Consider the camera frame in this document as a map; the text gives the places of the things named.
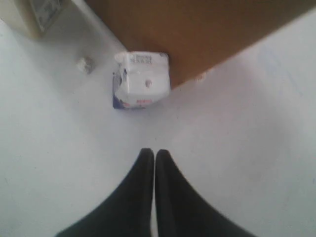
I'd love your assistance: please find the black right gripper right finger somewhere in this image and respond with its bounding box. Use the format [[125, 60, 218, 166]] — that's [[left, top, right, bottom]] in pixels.
[[155, 150, 253, 237]]

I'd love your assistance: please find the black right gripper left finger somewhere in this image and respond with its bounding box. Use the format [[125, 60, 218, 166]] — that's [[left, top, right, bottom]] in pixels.
[[57, 148, 155, 237]]

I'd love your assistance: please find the small white blue milk carton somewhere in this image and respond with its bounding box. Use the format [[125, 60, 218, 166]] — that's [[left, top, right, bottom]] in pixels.
[[112, 51, 171, 110]]

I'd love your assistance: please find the large brown paper shopping bag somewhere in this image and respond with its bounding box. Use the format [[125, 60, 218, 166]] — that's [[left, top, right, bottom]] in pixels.
[[87, 0, 316, 87]]

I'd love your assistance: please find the yellow millet bottle white cap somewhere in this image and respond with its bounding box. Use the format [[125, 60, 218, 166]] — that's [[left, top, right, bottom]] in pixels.
[[0, 0, 72, 39]]

